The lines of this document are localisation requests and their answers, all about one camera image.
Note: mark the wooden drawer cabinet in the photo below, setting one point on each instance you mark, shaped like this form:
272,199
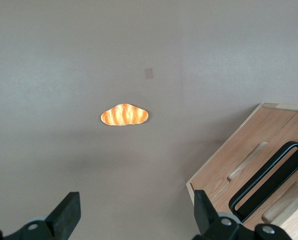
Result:
264,127

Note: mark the orange toy bread loaf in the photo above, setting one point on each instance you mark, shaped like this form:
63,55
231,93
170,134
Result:
124,115

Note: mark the brown tape patch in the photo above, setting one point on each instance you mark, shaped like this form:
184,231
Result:
149,73

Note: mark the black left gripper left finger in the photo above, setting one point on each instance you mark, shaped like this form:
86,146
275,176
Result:
61,215

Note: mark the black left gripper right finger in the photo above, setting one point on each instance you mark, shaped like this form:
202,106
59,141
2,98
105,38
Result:
214,225

